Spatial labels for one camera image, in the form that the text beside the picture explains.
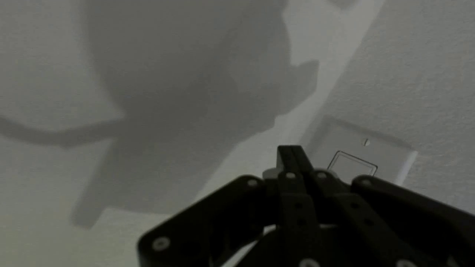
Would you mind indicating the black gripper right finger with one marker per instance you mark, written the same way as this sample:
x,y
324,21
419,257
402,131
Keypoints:
x,y
365,223

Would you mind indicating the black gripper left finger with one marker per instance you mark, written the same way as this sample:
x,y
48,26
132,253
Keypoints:
x,y
214,229

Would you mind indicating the white light switch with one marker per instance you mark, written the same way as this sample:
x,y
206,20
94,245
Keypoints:
x,y
350,150

